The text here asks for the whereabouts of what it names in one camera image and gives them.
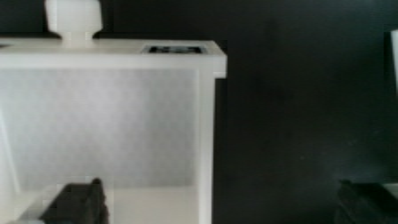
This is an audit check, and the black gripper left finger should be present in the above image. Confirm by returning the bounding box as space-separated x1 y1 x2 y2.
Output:
39 178 108 224

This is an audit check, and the white drawer cabinet box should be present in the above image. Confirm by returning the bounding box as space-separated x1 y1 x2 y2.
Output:
390 29 398 85

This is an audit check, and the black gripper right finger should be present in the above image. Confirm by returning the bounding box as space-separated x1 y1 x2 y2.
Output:
333 180 398 224

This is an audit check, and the white drawer front tagged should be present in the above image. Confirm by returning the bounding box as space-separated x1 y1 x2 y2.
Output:
0 0 227 224

